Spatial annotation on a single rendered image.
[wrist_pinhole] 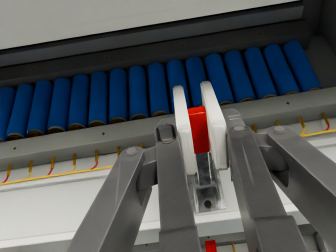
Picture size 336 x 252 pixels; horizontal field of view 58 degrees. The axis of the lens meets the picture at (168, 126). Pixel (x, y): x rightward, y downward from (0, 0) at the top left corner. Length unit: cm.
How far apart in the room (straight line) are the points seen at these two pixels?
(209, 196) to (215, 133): 11
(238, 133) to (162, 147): 4
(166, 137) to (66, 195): 15
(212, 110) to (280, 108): 12
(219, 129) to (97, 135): 14
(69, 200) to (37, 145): 6
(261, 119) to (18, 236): 23
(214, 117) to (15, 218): 20
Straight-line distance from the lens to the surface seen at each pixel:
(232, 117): 18
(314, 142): 29
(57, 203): 29
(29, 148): 30
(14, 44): 17
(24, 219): 30
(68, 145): 28
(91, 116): 30
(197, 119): 19
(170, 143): 15
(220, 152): 17
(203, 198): 26
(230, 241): 43
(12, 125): 33
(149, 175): 15
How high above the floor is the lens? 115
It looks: 40 degrees down
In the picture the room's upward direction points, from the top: 11 degrees counter-clockwise
